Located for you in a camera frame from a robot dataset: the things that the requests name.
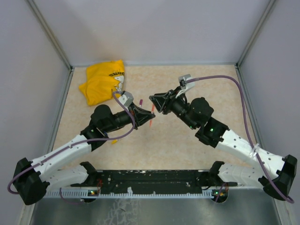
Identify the yellow folded shirt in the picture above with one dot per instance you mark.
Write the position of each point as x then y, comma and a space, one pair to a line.
102, 80

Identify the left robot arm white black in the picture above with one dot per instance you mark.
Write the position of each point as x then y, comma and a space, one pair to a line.
70, 150

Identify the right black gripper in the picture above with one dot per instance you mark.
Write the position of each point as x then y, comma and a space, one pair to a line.
161, 100

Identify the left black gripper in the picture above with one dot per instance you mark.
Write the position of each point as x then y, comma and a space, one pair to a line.
140, 116

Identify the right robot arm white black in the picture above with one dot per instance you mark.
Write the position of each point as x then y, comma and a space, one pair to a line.
272, 173

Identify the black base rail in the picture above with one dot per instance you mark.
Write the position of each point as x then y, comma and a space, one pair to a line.
151, 181

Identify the aluminium frame side rail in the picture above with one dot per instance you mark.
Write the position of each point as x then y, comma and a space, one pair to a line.
250, 110

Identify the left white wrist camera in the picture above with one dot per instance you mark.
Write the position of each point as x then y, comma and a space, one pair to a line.
126, 99

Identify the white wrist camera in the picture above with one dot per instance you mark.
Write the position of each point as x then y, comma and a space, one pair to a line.
126, 99
186, 84

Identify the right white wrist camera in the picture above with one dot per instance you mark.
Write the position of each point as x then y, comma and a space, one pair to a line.
186, 84

